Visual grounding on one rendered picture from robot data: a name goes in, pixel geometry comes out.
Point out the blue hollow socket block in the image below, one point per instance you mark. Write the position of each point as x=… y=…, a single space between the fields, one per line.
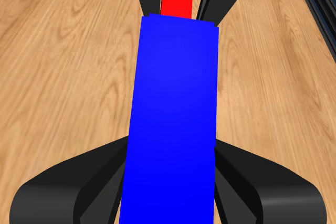
x=173 y=116

